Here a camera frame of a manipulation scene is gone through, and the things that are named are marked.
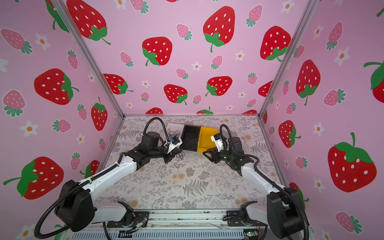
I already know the dark cable bundle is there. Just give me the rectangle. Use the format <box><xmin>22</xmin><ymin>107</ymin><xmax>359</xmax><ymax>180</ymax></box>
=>
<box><xmin>173</xmin><ymin>152</ymin><xmax>187</xmax><ymax>169</ymax></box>

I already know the black cable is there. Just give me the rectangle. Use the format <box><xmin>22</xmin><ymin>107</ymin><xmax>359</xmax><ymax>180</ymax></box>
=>
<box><xmin>183</xmin><ymin>133</ymin><xmax>199</xmax><ymax>148</ymax></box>

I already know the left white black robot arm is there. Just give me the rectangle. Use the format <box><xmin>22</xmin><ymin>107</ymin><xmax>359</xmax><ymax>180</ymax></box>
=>
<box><xmin>34</xmin><ymin>131</ymin><xmax>183</xmax><ymax>239</ymax></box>

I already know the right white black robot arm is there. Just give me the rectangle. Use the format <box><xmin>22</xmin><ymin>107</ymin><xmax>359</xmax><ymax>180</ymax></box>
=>
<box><xmin>203</xmin><ymin>124</ymin><xmax>310</xmax><ymax>240</ymax></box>

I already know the yellow plastic bin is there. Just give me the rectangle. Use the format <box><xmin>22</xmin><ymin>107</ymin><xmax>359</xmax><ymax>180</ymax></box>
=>
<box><xmin>197</xmin><ymin>127</ymin><xmax>219</xmax><ymax>153</ymax></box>

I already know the white plastic bin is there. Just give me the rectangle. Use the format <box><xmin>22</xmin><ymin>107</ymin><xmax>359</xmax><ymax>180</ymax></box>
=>
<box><xmin>166</xmin><ymin>123</ymin><xmax>185</xmax><ymax>139</ymax></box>

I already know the black plastic bin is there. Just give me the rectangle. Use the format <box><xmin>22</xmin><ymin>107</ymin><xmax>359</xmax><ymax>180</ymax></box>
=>
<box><xmin>180</xmin><ymin>125</ymin><xmax>201</xmax><ymax>152</ymax></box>

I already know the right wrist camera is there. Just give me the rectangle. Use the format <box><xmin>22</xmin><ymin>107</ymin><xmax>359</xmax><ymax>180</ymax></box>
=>
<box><xmin>211</xmin><ymin>133</ymin><xmax>225</xmax><ymax>152</ymax></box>

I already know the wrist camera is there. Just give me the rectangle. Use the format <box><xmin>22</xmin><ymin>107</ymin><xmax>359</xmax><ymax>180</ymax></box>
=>
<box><xmin>168</xmin><ymin>136</ymin><xmax>183</xmax><ymax>154</ymax></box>
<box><xmin>211</xmin><ymin>133</ymin><xmax>225</xmax><ymax>152</ymax></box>

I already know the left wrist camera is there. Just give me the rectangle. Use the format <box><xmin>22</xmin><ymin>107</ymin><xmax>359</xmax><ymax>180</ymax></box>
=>
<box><xmin>168</xmin><ymin>136</ymin><xmax>183</xmax><ymax>154</ymax></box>

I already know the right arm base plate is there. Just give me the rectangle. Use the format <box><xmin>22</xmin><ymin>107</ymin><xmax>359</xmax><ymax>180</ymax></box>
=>
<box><xmin>222</xmin><ymin>210</ymin><xmax>266</xmax><ymax>227</ymax></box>

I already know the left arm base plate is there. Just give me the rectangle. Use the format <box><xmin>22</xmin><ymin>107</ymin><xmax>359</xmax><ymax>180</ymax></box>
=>
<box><xmin>107</xmin><ymin>211</ymin><xmax>150</xmax><ymax>229</ymax></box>

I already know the aluminium rail frame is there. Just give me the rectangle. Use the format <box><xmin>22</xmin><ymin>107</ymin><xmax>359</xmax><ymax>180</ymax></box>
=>
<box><xmin>58</xmin><ymin>208</ymin><xmax>316</xmax><ymax>240</ymax></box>

